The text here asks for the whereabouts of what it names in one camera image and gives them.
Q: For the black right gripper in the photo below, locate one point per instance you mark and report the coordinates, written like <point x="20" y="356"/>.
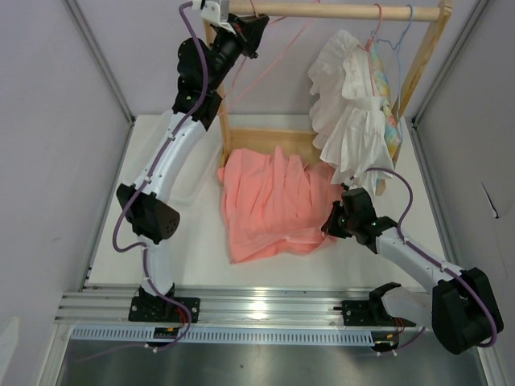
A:
<point x="330" y="226"/>

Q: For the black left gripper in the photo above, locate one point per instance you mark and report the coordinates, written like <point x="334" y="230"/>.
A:
<point x="248" y="32"/>

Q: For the pink wire hanger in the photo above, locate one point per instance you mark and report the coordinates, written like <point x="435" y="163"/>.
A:
<point x="276" y="82"/>

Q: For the pink skirt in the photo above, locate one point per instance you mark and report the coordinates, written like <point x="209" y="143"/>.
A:
<point x="275" y="203"/>

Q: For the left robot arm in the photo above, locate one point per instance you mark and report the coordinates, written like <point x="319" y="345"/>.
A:
<point x="202" y="68"/>

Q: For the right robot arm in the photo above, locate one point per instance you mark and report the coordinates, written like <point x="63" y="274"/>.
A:
<point x="458" y="305"/>

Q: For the pink hanger with white garment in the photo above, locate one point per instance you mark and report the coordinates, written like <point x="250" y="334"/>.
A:
<point x="368" y="47"/>

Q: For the wooden clothes rack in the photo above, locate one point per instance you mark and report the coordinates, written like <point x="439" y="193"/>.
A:
<point x="261" y="140"/>

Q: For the white ruffled garment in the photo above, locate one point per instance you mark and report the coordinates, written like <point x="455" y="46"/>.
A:
<point x="346" y="116"/>

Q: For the colourful floral garment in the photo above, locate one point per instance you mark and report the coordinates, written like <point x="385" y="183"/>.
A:
<point x="392" y="134"/>

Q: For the white plastic basket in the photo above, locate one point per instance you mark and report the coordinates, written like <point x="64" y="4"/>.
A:
<point x="200" y="163"/>

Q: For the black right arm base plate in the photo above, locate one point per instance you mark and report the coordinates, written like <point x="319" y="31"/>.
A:
<point x="368" y="313"/>

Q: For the aluminium rail frame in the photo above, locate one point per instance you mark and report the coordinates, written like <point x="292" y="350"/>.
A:
<point x="240" y="307"/>

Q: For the blue wire hanger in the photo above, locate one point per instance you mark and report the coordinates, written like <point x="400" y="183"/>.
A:
<point x="396" y="49"/>

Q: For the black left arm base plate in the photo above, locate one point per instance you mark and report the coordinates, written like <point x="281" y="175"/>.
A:
<point x="153" y="309"/>

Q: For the white slotted cable duct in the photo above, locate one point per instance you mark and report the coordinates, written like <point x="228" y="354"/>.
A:
<point x="147" y="334"/>

